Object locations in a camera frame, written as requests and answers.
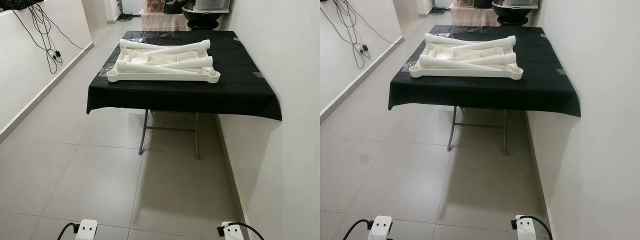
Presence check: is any black tablecloth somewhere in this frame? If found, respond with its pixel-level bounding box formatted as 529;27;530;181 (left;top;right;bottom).
388;25;582;118
86;30;283;122

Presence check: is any white plastic table top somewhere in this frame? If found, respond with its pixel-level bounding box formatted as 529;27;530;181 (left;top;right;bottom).
409;34;524;81
106;39;221;83

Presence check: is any black round basin stand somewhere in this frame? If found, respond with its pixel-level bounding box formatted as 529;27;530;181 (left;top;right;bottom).
491;0;533;25
182;5;231;30

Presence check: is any clear plastic storage box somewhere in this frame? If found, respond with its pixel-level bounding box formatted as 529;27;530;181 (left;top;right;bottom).
501;0;540;8
192;0;232;13

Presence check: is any beige towel cloth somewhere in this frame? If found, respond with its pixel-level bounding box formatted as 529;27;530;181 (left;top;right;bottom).
141;12;191;32
450;6;501;27

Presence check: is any black router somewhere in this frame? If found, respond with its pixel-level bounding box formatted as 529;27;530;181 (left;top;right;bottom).
0;0;45;12

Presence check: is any black wall power cable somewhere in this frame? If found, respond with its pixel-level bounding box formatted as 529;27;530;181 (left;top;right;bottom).
10;0;93;75
320;0;396;70

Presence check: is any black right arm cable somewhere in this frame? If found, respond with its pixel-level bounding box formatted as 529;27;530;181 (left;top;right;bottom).
217;221;266;240
511;215;554;240

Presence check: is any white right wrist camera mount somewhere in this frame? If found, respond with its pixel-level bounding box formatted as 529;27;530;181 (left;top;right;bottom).
220;221;246;240
514;215;538;240

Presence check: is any grey metal folding table frame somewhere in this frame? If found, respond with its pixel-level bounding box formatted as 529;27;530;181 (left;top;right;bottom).
138;109;201;160
446;106;509;155

